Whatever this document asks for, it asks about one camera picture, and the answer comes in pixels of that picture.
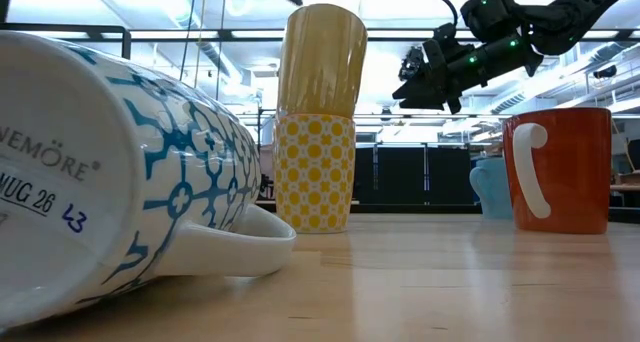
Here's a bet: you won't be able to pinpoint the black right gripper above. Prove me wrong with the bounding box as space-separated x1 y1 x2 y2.
391 34 532 115

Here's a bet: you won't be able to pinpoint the mustard yellow mug white handle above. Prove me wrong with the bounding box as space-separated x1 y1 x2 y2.
276 3 369 121

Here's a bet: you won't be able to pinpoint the light blue mug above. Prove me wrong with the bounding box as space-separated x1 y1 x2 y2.
468 156 514 220

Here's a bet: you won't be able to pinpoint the white mug yellow dots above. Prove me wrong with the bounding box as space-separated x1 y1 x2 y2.
273 112 357 235

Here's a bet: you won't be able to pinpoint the white mug blue pattern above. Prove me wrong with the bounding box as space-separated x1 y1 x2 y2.
0 30 298 333

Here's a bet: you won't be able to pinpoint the red mug white handle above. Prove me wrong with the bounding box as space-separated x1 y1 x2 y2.
502 106 613 235

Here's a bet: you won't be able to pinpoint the black partition panels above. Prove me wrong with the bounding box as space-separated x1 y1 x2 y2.
353 142 475 206

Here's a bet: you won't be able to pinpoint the black ceiling device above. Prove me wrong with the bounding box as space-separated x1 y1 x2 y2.
592 64 619 81

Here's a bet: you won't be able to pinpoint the black rig camera with cable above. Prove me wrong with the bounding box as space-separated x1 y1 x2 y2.
398 45 426 82

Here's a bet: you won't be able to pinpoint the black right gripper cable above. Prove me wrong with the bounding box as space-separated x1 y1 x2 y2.
405 0 460 28

